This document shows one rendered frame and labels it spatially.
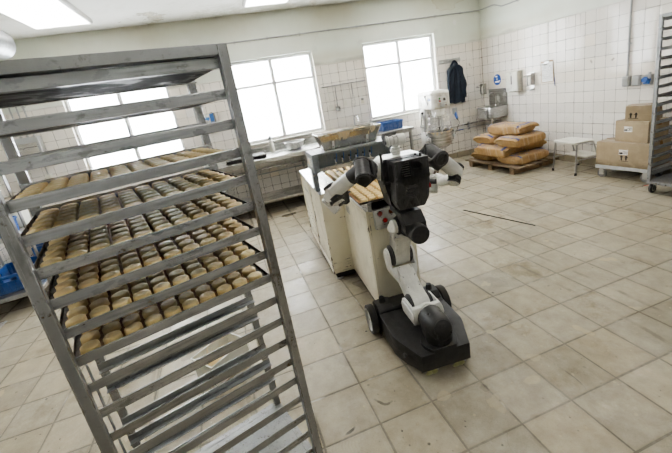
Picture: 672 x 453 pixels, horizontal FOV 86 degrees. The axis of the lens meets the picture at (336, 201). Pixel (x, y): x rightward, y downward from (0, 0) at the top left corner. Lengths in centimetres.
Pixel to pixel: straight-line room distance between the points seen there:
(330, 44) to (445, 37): 220
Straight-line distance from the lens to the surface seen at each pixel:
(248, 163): 118
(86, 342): 135
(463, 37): 774
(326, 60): 650
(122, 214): 116
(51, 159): 114
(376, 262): 261
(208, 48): 117
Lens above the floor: 163
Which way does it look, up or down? 16 degrees down
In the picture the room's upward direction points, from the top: 10 degrees counter-clockwise
